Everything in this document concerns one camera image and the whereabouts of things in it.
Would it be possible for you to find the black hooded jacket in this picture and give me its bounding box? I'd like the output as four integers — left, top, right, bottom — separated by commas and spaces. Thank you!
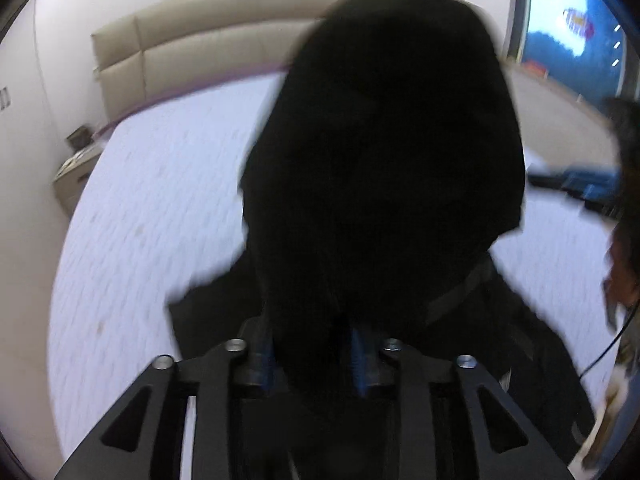
167, 0, 594, 479

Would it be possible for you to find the person's right hand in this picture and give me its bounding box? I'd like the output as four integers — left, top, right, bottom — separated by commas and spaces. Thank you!
602, 222, 639, 332

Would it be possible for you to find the window with round sticker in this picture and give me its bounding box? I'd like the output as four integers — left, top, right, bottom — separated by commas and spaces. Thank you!
506, 0, 639, 112

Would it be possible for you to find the floral quilted bed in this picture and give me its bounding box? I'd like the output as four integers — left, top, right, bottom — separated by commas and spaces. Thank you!
48, 74, 615, 456

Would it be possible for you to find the beige nightstand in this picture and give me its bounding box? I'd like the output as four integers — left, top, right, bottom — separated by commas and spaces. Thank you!
52, 143, 104, 218

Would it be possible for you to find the dark box on nightstand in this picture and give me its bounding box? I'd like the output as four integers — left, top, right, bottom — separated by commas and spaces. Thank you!
65, 125, 93, 153

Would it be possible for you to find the beige padded headboard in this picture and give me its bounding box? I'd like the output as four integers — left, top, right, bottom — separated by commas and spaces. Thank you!
91, 0, 338, 122

